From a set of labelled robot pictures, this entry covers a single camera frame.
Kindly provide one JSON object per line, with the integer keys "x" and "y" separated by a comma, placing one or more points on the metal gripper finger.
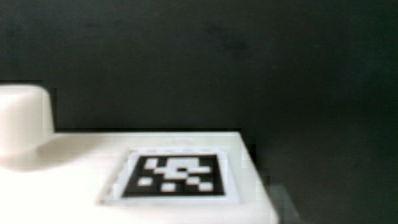
{"x": 283, "y": 205}

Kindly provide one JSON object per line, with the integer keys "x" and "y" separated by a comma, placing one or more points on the white front drawer box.
{"x": 121, "y": 178}

